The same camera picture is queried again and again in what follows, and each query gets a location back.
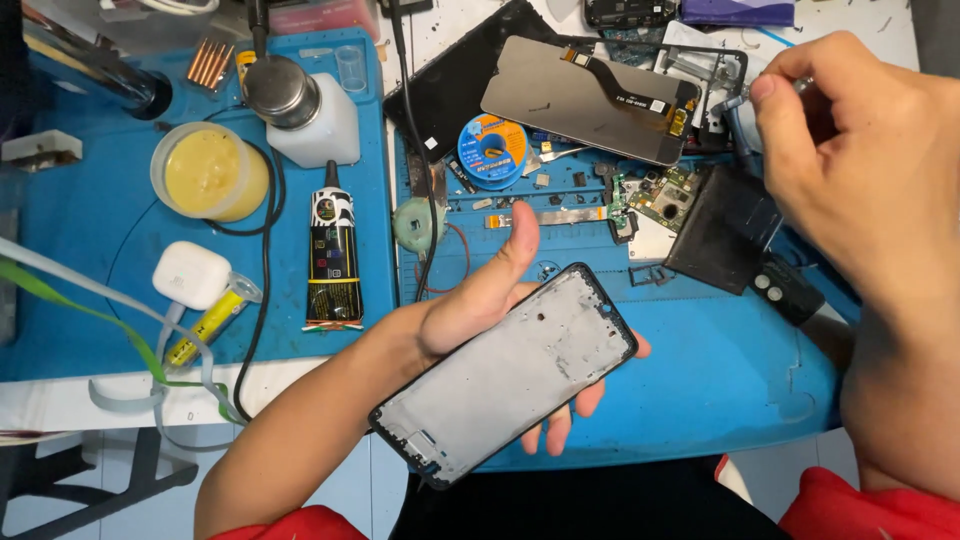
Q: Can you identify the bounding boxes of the person's left hand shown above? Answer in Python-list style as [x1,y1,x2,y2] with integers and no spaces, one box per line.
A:
[414,201,653,458]

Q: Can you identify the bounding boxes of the person's right hand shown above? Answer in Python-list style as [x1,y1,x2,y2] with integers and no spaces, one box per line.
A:
[748,30,960,305]

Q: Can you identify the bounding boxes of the small silver metal tool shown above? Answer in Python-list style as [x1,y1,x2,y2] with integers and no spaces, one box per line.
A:
[708,75,815,120]

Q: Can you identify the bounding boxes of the green tape roll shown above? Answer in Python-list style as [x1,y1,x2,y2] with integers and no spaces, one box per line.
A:
[391,196,450,255]

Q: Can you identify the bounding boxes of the black glue tube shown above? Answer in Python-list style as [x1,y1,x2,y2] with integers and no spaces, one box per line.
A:
[303,159,366,333]

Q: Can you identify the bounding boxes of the black phone battery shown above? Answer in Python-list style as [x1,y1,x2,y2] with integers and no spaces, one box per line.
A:
[663,164,786,297]

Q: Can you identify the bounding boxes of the small green charging board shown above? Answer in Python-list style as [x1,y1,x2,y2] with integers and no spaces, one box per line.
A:
[606,174,640,246]

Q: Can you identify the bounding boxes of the black sim tray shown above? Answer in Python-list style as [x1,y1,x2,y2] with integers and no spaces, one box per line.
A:
[627,263,678,288]

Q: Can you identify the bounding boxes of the purple cloth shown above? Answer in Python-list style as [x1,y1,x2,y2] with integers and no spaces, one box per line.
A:
[679,0,797,29]

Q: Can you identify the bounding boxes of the green phone circuit board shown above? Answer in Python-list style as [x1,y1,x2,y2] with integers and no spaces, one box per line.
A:
[626,165,708,234]

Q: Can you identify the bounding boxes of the black phone back cover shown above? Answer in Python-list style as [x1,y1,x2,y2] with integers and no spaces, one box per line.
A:
[382,0,571,163]

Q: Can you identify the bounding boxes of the blue repair mat with compartments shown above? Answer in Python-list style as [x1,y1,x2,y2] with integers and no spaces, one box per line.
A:
[393,127,864,474]

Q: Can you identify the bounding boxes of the white bottle with metal pump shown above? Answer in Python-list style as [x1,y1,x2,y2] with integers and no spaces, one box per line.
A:
[241,54,363,170]

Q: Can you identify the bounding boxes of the yellow flux syringe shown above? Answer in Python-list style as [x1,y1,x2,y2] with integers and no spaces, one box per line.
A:
[162,271,264,371]

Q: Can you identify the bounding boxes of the small clear plastic cup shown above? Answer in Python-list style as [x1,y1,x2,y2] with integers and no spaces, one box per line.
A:
[334,45,369,94]

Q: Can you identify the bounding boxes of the disassembled black phone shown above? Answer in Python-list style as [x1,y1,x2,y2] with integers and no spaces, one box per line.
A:
[582,0,681,32]

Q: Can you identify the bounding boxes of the white earbud case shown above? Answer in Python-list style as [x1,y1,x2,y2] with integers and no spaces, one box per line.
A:
[152,240,233,312]

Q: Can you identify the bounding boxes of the jar of yellow flux paste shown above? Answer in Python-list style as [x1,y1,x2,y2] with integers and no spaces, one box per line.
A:
[150,122,271,225]

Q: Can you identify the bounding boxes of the person's red shorts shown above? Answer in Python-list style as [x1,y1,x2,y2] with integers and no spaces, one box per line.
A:
[210,466,960,540]

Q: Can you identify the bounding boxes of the bundle of copper tips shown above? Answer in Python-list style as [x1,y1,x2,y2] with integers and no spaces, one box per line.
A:
[186,39,236,92]

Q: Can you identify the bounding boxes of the large blue silicone repair mat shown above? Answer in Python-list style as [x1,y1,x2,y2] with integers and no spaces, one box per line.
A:
[0,28,399,384]

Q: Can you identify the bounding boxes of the black stool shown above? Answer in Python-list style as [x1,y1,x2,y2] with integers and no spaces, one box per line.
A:
[0,427,201,540]

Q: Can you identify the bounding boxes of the black cylinder tool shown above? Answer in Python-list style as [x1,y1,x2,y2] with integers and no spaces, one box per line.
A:
[21,11,174,122]

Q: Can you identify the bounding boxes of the white plastic block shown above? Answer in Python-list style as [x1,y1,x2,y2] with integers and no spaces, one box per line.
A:
[0,129,84,173]

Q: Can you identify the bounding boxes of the thin red wire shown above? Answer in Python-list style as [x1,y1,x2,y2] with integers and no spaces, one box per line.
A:
[414,222,473,296]

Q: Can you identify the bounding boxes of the long orange flex cable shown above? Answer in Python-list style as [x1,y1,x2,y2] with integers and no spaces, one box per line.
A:
[483,206,610,230]

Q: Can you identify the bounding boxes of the black tool handle with buttons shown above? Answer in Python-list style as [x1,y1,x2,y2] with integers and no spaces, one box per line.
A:
[748,251,856,363]

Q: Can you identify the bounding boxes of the blue solder wire spool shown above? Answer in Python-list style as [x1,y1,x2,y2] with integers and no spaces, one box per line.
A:
[456,112,531,192]

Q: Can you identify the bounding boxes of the black cable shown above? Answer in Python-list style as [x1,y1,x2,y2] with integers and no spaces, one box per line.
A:
[202,0,440,425]

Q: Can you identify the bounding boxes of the phone display with flex cable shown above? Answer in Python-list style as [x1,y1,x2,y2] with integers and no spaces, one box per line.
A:
[480,35,703,167]

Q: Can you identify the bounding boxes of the white and green lanyard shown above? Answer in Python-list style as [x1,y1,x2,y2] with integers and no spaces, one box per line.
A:
[0,236,250,453]

